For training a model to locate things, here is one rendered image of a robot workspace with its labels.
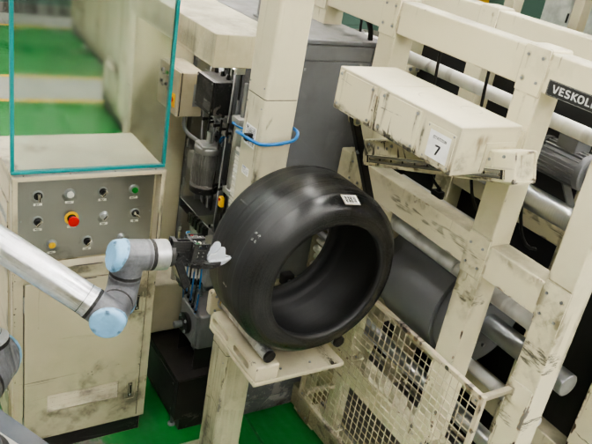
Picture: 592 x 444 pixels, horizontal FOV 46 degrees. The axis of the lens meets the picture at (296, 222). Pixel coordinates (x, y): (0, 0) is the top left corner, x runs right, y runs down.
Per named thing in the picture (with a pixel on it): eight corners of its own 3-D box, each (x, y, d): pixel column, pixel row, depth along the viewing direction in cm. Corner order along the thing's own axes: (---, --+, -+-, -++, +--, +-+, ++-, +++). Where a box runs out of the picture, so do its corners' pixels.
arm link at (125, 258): (100, 263, 199) (107, 232, 195) (143, 262, 206) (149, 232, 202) (111, 280, 192) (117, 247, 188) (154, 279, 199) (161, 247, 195)
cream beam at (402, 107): (330, 107, 244) (338, 65, 237) (388, 107, 257) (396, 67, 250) (447, 177, 199) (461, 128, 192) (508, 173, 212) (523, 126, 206)
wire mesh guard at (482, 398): (297, 394, 311) (326, 256, 281) (300, 393, 312) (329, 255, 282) (427, 557, 245) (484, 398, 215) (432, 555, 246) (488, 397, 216)
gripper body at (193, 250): (213, 245, 205) (175, 245, 199) (207, 270, 209) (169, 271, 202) (203, 233, 211) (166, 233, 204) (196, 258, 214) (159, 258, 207)
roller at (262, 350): (232, 302, 260) (221, 308, 259) (227, 293, 257) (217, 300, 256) (277, 358, 234) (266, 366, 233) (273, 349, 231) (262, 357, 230)
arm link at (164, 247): (154, 276, 199) (143, 259, 206) (170, 276, 202) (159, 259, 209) (160, 247, 196) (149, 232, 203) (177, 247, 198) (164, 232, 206)
